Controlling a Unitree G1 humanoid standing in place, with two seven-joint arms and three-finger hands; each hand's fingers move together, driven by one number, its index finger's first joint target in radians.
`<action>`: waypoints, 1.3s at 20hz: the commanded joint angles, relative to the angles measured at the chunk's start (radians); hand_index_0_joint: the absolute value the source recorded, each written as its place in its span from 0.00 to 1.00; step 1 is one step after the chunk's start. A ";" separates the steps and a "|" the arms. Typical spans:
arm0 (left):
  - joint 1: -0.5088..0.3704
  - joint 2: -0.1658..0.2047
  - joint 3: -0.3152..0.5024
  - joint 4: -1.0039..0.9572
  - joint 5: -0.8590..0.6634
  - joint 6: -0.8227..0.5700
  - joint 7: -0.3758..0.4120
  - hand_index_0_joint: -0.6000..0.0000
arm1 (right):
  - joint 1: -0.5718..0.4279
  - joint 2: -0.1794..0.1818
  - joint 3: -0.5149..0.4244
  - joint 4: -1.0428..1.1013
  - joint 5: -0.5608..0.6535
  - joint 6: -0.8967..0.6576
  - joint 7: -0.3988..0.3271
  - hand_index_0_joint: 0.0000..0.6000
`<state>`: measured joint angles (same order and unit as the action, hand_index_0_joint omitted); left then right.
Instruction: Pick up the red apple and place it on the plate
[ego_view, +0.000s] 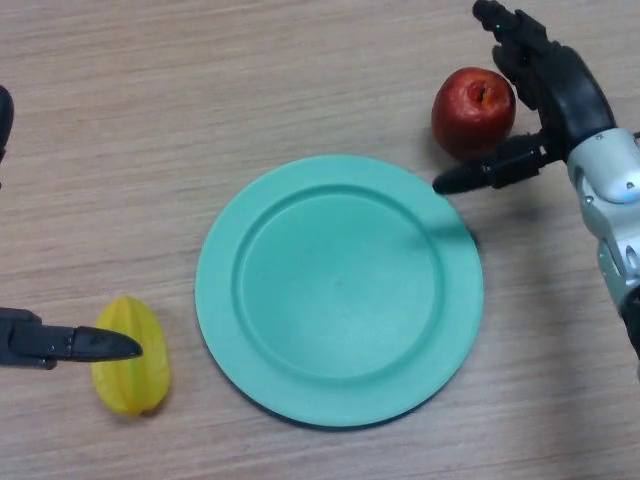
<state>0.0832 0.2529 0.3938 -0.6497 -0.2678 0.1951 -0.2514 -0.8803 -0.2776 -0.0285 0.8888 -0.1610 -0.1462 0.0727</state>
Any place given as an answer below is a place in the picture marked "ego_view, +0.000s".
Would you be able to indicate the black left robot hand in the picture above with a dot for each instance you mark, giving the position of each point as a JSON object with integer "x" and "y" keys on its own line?
{"x": 50, "y": 345}

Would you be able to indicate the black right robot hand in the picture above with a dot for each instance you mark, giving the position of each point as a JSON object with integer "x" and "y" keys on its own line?
{"x": 545, "y": 100}

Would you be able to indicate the red apple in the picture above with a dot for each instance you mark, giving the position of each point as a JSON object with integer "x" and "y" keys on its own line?
{"x": 471, "y": 114}

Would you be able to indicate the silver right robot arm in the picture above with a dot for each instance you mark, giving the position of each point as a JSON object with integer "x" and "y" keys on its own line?
{"x": 612, "y": 200}

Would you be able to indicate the green round plate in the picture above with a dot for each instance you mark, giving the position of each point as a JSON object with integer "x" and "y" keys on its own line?
{"x": 339, "y": 291}

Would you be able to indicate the yellow starfruit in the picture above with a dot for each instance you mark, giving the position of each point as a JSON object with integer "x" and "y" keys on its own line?
{"x": 140, "y": 385}

